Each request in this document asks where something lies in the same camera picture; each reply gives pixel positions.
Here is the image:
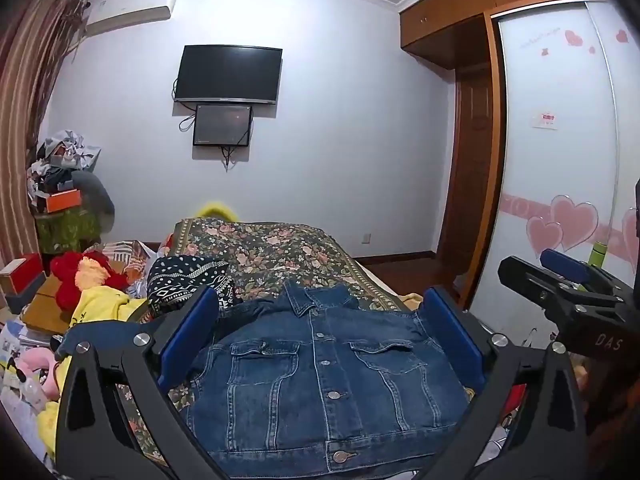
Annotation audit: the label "brown cardboard box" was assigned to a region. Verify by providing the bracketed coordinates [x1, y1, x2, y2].
[22, 275, 77, 337]

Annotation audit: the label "red cloth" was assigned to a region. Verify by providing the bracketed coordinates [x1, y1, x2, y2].
[500, 384, 532, 428]

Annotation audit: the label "orange box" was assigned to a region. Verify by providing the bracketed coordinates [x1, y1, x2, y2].
[43, 188, 84, 214]

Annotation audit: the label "white air conditioner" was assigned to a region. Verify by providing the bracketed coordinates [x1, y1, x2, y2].
[84, 0, 181, 37]

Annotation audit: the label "crumpled grey white bags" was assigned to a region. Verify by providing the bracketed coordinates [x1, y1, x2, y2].
[29, 129, 104, 173]

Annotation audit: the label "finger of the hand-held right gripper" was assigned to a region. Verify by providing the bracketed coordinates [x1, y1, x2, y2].
[497, 256, 632, 322]
[539, 248, 626, 297]

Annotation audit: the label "yellow garment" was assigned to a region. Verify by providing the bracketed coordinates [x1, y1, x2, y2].
[36, 284, 152, 458]

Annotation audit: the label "wooden overhead cabinet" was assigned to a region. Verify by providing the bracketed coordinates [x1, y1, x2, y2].
[399, 0, 623, 70]

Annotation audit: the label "brown wooden door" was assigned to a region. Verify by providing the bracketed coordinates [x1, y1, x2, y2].
[439, 67, 497, 306]

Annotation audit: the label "beige plush blanket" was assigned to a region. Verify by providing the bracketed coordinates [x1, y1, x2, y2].
[356, 260, 427, 312]

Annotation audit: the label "pink plush toy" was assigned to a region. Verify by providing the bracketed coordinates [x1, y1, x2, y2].
[9, 346, 62, 402]

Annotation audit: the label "wall-mounted black television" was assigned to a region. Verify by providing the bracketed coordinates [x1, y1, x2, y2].
[173, 45, 284, 106]

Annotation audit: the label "striped brown curtain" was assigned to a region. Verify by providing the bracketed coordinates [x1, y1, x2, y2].
[0, 0, 92, 273]

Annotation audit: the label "blue denim jacket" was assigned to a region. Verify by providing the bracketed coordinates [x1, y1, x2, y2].
[179, 280, 482, 480]

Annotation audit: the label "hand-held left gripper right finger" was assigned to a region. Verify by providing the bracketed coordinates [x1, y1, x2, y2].
[422, 287, 591, 480]

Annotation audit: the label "yellow fluffy item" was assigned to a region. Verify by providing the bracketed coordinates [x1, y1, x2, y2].
[196, 202, 239, 224]

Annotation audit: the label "black white patterned cloth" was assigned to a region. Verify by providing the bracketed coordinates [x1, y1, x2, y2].
[146, 255, 237, 322]

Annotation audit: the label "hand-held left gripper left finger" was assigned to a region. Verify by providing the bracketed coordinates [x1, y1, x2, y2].
[52, 287, 228, 480]

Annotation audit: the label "red box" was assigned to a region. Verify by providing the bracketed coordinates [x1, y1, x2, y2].
[0, 252, 44, 297]

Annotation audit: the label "red plush toy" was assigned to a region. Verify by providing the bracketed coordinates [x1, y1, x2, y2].
[50, 251, 132, 312]

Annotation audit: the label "green patterned cloth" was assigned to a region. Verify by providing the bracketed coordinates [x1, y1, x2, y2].
[37, 207, 104, 254]

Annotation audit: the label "small black wall monitor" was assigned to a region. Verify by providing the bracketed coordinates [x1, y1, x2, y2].
[193, 104, 254, 148]

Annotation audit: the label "dark floral bedspread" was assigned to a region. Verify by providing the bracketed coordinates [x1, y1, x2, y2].
[115, 217, 416, 466]

